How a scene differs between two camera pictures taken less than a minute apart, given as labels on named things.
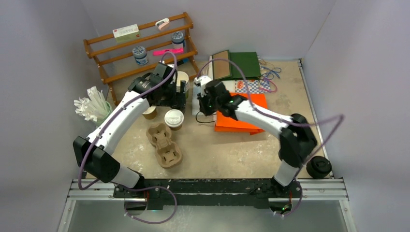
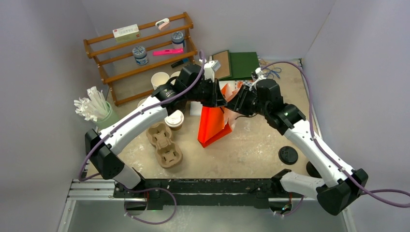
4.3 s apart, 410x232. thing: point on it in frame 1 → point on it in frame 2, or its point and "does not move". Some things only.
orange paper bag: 223,123 → 213,124
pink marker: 163,52 does not move
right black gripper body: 209,106 → 248,103
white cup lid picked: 174,118 does not move
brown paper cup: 176,128 does not move
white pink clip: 162,22 does not move
